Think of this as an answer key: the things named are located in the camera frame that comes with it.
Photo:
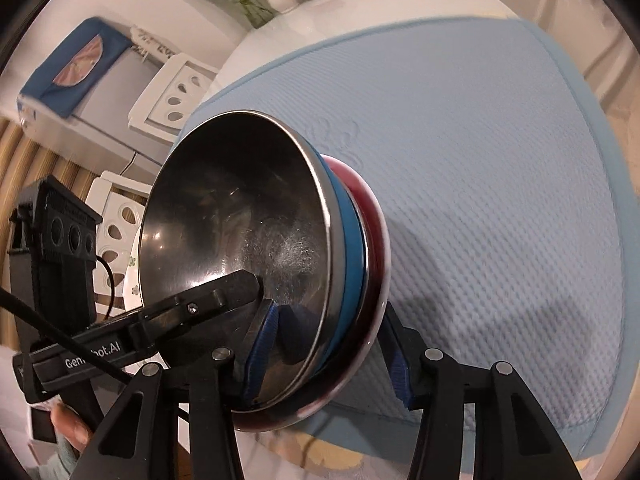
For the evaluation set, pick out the light blue table mat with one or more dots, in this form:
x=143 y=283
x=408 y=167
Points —
x=475 y=185

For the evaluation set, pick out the white dining chair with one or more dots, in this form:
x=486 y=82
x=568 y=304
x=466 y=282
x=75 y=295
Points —
x=172 y=95
x=585 y=20
x=117 y=215

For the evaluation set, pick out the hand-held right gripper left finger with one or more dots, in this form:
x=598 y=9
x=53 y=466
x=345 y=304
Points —
x=260 y=355

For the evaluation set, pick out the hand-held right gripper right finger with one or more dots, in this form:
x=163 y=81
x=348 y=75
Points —
x=400 y=375

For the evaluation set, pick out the blue steel bowl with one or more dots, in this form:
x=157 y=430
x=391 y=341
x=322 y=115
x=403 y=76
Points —
x=230 y=200

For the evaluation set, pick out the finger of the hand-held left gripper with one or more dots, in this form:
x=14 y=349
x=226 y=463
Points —
x=210 y=300

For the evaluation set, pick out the person's left forearm sleeve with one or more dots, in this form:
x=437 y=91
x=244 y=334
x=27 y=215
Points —
x=55 y=465

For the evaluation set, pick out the red steel bowl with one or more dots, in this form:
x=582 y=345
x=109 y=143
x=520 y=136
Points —
x=372 y=240

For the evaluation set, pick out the white appliance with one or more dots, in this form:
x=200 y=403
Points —
x=105 y=130

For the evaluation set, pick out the blue cloth cover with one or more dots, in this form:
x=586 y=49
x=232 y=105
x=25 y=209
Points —
x=75 y=70

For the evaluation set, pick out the person's left hand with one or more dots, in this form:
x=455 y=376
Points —
x=72 y=430

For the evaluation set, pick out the white floral square plate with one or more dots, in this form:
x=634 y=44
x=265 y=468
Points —
x=132 y=280

